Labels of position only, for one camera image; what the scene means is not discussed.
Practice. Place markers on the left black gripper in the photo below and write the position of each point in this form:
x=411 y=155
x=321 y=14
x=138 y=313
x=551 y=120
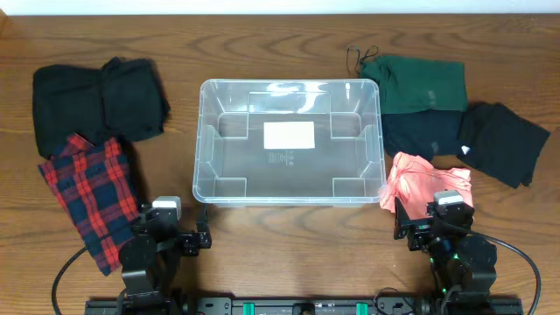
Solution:
x=176 y=235

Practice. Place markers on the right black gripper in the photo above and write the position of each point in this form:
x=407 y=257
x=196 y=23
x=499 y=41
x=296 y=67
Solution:
x=422 y=227

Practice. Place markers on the clear plastic storage container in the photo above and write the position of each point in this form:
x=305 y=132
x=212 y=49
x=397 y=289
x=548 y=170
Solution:
x=345 y=169

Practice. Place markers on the red navy plaid shirt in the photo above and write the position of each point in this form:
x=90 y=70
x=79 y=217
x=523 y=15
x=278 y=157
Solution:
x=92 y=184

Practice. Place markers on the green garment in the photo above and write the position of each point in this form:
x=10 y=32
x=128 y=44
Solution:
x=409 y=85

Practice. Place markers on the black garment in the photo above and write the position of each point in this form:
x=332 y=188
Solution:
x=501 y=144
x=123 y=99

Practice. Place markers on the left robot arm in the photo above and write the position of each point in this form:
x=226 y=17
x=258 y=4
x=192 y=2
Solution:
x=151 y=260

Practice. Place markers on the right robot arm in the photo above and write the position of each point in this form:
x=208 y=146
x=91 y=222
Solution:
x=461 y=263

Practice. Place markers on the white label in container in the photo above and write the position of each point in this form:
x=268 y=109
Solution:
x=288 y=135

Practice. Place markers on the pink crumpled garment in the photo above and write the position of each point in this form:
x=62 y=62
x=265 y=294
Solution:
x=414 y=181

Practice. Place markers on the dark navy folded garment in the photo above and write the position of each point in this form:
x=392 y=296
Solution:
x=426 y=134

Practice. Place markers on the black mounting rail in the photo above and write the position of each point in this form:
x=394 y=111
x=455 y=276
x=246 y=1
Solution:
x=379 y=305

